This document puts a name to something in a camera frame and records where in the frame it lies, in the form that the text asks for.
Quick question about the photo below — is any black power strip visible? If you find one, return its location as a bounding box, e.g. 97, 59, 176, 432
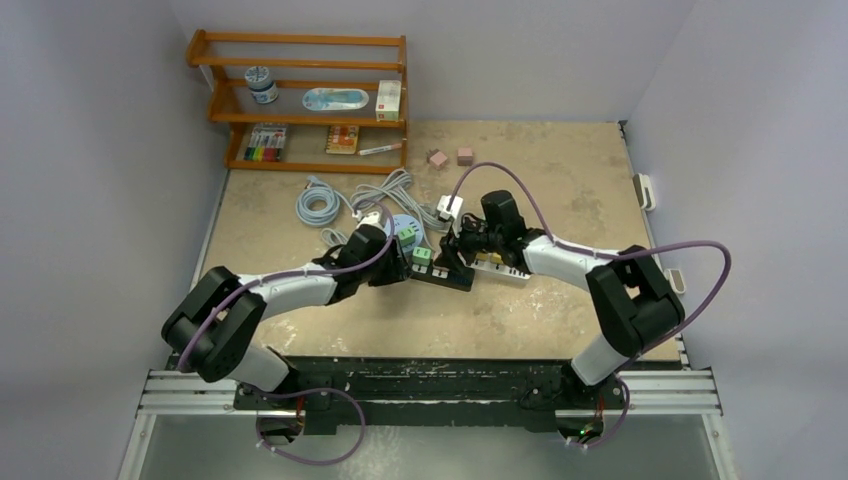
410, 263, 475, 292

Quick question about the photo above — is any black metal base rail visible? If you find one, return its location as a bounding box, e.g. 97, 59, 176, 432
135, 354, 723, 439

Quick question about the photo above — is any coloured marker pen pack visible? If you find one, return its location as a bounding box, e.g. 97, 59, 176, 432
241, 123, 288, 163

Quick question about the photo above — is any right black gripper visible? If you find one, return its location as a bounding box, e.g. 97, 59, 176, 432
434, 213, 504, 274

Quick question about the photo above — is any blue white round jar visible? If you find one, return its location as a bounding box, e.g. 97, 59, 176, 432
244, 66, 278, 105

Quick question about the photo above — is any blue white oval package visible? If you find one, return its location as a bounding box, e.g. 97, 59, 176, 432
302, 87, 370, 112

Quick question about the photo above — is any white wall bracket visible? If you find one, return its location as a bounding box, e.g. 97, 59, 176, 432
632, 173, 657, 212
664, 268, 686, 295

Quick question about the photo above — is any pink plug strip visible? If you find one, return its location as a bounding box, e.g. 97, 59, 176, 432
456, 147, 474, 166

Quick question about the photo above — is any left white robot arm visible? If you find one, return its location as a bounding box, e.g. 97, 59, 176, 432
161, 224, 412, 409

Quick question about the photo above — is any grey power cord bundle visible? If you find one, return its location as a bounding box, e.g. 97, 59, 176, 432
349, 168, 452, 230

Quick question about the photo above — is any pink plug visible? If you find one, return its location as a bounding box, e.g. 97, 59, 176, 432
427, 149, 449, 169

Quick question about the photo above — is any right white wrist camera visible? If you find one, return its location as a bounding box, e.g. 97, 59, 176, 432
436, 195, 463, 222

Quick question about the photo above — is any white marker pen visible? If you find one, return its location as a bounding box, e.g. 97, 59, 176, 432
356, 142, 403, 156

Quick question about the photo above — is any orange small booklet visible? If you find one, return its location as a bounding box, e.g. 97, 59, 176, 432
325, 125, 359, 155

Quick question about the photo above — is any round blue power socket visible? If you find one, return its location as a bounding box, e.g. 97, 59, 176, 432
383, 214, 425, 254

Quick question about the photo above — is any white wall bracket lower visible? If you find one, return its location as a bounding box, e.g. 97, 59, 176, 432
664, 268, 686, 295

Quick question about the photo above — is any white power strip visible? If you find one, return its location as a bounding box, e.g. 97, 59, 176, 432
470, 256, 530, 285

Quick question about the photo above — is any white red small box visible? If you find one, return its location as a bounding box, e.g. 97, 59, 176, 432
375, 80, 403, 122

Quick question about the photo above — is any white wall bracket upper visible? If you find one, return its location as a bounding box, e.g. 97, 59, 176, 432
632, 173, 657, 212

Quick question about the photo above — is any coiled light blue cable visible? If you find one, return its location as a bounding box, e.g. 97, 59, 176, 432
295, 174, 342, 229

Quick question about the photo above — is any orange wooden shelf rack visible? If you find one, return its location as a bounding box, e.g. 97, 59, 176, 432
185, 29, 409, 175

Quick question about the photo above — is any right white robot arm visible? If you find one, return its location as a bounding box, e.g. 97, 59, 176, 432
435, 190, 685, 407

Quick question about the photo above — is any yellow plug left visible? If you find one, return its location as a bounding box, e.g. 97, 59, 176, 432
476, 252, 503, 264

